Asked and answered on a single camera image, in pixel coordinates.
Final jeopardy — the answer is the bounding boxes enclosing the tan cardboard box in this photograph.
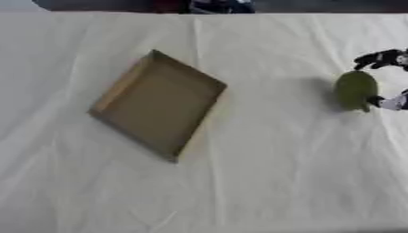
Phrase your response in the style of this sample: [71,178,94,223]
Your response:
[86,48,230,164]

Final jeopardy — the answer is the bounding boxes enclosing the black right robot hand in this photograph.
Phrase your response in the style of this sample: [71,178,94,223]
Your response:
[352,47,408,112]

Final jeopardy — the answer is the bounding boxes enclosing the green oval toy fruit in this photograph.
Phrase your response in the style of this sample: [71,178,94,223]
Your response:
[332,70,382,114]

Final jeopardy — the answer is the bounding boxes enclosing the person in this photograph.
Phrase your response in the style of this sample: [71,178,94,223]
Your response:
[153,0,257,15]

